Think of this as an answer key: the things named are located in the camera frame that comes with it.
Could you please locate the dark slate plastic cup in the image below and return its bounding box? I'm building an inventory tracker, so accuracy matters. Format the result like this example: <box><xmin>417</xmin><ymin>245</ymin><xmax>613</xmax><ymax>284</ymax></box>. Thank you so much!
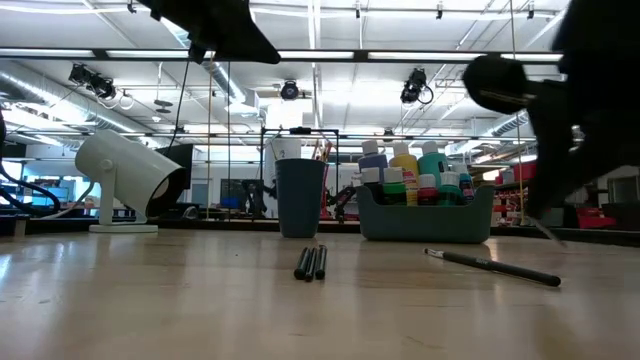
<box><xmin>274</xmin><ymin>157</ymin><xmax>327</xmax><ymax>239</ymax></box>

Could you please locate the black camera with cable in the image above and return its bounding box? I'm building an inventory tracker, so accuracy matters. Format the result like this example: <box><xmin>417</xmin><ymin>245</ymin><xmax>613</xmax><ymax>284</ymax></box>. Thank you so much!
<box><xmin>399</xmin><ymin>67</ymin><xmax>434</xmax><ymax>106</ymax></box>

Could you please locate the white spot lamp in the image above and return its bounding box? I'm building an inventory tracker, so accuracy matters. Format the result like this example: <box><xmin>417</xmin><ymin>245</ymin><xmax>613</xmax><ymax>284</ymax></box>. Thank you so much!
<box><xmin>74</xmin><ymin>128</ymin><xmax>187</xmax><ymax>235</ymax></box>

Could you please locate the large turquoise paint bottle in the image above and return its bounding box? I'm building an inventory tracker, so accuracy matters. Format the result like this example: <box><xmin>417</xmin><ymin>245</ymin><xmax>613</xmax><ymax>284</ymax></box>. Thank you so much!
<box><xmin>417</xmin><ymin>140</ymin><xmax>450</xmax><ymax>176</ymax></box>

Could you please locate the thin black paintbrush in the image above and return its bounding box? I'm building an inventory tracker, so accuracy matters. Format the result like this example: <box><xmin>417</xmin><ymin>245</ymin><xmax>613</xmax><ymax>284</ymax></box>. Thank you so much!
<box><xmin>423</xmin><ymin>247</ymin><xmax>563</xmax><ymax>289</ymax></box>
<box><xmin>528</xmin><ymin>215</ymin><xmax>569</xmax><ymax>248</ymax></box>

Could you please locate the teal plastic caddy bin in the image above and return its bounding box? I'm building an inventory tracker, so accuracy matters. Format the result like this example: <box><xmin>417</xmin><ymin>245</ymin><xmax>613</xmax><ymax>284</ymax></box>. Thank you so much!
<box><xmin>355</xmin><ymin>184</ymin><xmax>496</xmax><ymax>245</ymax></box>

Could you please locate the white lamp cable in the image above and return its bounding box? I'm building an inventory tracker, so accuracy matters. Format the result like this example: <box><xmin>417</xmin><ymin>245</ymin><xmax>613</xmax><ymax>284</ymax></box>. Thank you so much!
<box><xmin>42</xmin><ymin>180</ymin><xmax>96</xmax><ymax>219</ymax></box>

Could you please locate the shelf with red bins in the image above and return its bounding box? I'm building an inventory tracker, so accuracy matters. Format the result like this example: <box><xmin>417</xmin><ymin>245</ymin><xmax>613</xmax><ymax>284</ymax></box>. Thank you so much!
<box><xmin>492</xmin><ymin>160</ymin><xmax>539</xmax><ymax>226</ymax></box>

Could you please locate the small blue paint bottle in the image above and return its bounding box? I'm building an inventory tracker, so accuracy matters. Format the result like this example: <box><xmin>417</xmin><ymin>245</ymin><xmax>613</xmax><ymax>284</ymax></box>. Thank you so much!
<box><xmin>452</xmin><ymin>163</ymin><xmax>475</xmax><ymax>205</ymax></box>

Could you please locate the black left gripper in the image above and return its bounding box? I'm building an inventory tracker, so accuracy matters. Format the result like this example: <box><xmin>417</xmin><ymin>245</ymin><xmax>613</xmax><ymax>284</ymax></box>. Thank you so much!
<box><xmin>137</xmin><ymin>0</ymin><xmax>282</xmax><ymax>66</ymax></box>

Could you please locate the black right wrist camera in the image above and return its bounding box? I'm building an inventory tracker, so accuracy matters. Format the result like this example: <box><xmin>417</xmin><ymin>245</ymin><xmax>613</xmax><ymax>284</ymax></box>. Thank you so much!
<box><xmin>462</xmin><ymin>53</ymin><xmax>532</xmax><ymax>116</ymax></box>

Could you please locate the round black camera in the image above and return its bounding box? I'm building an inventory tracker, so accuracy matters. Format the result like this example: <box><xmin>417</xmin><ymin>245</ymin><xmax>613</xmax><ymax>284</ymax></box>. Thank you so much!
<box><xmin>279</xmin><ymin>78</ymin><xmax>301</xmax><ymax>101</ymax></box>

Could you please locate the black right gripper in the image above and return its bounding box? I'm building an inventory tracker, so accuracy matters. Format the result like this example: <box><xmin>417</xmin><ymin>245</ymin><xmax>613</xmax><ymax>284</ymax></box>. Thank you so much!
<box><xmin>524</xmin><ymin>73</ymin><xmax>640</xmax><ymax>221</ymax></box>

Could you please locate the small black paint bottle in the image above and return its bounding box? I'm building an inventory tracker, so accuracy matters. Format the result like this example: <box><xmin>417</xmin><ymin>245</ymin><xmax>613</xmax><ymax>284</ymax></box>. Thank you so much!
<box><xmin>360</xmin><ymin>166</ymin><xmax>384</xmax><ymax>205</ymax></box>

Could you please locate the small dark red paint bottle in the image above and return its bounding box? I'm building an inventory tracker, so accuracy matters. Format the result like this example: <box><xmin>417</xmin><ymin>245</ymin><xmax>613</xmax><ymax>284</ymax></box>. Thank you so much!
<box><xmin>417</xmin><ymin>173</ymin><xmax>440</xmax><ymax>207</ymax></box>

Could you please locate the small teal paint bottle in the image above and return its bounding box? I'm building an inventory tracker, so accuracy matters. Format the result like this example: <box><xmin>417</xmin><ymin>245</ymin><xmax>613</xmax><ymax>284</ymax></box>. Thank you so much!
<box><xmin>438</xmin><ymin>171</ymin><xmax>464</xmax><ymax>207</ymax></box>

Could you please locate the black monitor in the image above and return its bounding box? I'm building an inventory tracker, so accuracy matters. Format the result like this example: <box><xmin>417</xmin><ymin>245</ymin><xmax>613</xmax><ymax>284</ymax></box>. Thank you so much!
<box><xmin>153</xmin><ymin>143</ymin><xmax>194</xmax><ymax>217</ymax></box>

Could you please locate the black ceiling spotlight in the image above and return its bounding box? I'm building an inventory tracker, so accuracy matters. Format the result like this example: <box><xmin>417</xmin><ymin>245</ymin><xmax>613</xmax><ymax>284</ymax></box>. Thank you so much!
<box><xmin>68</xmin><ymin>63</ymin><xmax>94</xmax><ymax>85</ymax></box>
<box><xmin>89</xmin><ymin>73</ymin><xmax>118</xmax><ymax>100</ymax></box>

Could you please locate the black frame crossbar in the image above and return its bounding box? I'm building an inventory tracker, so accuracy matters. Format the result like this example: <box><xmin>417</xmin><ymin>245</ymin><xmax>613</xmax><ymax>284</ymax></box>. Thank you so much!
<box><xmin>0</xmin><ymin>47</ymin><xmax>566</xmax><ymax>64</ymax></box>

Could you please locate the large yellow paint bottle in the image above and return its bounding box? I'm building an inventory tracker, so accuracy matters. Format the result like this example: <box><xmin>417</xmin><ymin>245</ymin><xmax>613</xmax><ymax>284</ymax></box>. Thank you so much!
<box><xmin>388</xmin><ymin>141</ymin><xmax>420</xmax><ymax>207</ymax></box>

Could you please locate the small green paint bottle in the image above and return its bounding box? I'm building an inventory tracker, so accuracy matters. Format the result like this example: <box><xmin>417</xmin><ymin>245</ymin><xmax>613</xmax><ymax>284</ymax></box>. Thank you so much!
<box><xmin>382</xmin><ymin>166</ymin><xmax>407</xmax><ymax>207</ymax></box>

